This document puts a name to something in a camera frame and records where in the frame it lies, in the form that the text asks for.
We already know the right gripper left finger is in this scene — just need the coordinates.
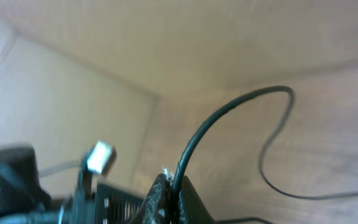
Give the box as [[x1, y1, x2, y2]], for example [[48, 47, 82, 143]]
[[129, 174, 170, 224]]

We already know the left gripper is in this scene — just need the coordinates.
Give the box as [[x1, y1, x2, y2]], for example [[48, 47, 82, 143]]
[[70, 168, 144, 224]]

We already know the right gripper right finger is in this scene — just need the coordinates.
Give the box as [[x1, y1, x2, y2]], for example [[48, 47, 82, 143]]
[[178, 176, 216, 224]]

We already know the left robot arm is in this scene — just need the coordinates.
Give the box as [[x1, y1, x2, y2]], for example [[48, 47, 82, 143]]
[[0, 145, 143, 223]]

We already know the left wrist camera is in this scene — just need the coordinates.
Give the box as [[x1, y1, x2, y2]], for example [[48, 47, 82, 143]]
[[86, 141, 117, 176]]

